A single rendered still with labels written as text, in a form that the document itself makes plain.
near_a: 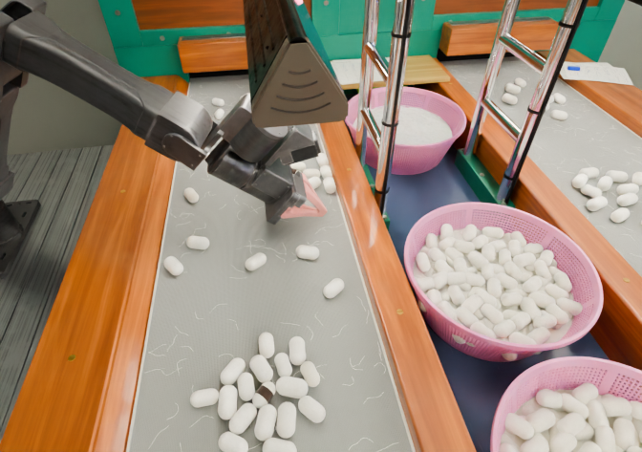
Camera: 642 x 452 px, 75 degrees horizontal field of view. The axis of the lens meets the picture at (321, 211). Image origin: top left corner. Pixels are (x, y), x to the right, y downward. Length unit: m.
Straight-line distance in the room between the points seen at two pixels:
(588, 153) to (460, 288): 0.48
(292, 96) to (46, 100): 1.91
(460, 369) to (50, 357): 0.52
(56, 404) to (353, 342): 0.34
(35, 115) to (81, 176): 1.22
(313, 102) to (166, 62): 0.86
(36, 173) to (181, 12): 0.50
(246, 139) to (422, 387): 0.36
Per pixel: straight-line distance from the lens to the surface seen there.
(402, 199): 0.86
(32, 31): 0.62
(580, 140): 1.06
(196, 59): 1.11
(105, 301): 0.63
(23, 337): 0.78
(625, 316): 0.70
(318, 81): 0.34
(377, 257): 0.62
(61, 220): 0.95
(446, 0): 1.25
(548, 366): 0.58
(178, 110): 0.59
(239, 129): 0.56
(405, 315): 0.56
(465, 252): 0.70
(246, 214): 0.72
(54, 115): 2.22
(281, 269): 0.63
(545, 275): 0.71
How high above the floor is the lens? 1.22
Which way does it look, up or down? 42 degrees down
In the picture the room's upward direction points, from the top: straight up
